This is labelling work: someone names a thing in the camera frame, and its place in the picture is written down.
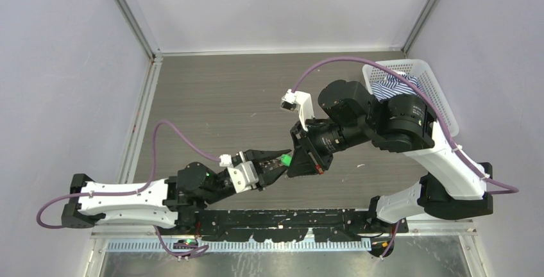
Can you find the white plastic basket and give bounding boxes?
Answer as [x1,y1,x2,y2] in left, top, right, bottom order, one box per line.
[362,59,459,137]

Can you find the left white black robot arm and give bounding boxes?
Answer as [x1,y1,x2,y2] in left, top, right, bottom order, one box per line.
[61,149,290,235]

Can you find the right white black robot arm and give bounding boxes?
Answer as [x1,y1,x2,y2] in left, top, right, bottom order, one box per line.
[281,80,493,233]

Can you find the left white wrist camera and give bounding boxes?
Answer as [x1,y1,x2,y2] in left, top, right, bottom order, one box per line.
[219,151,259,194]

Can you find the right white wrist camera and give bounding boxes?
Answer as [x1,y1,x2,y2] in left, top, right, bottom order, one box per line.
[280,89,315,131]

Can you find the blue striped shirt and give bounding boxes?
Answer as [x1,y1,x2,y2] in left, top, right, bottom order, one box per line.
[370,74,416,101]

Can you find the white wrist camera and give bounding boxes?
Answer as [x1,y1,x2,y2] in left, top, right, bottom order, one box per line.
[280,89,315,131]
[219,151,259,194]

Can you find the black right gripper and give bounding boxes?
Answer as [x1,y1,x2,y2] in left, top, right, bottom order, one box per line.
[287,115,370,177]

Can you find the green key tag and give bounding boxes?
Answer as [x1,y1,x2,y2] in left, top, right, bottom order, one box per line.
[280,155,292,167]

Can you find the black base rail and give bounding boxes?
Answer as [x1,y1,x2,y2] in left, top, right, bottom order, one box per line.
[159,208,395,242]

